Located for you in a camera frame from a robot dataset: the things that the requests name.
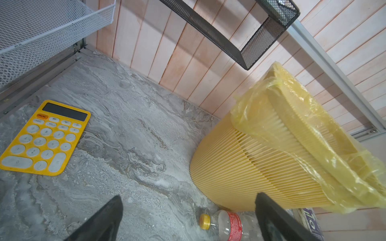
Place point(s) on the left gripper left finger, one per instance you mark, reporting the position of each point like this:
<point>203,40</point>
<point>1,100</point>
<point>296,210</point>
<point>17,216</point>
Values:
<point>103,225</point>

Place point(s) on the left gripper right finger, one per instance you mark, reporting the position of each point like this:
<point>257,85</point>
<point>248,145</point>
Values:
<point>276,224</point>

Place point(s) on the red label bottle yellow cap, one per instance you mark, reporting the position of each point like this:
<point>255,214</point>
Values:
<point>230,226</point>

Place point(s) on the yellow slatted waste bin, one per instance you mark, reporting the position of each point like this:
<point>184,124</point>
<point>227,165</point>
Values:
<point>231,168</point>

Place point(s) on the yellow plastic bin liner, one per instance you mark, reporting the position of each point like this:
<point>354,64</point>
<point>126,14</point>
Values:
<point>324,165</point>

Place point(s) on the yellow calculator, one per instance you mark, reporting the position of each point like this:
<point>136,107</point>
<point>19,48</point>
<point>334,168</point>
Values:
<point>47,141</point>

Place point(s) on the white wire mesh shelf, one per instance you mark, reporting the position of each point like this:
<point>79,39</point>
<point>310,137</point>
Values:
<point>32,32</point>

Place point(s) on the black wire mesh basket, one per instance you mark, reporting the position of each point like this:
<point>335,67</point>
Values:
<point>244,33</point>

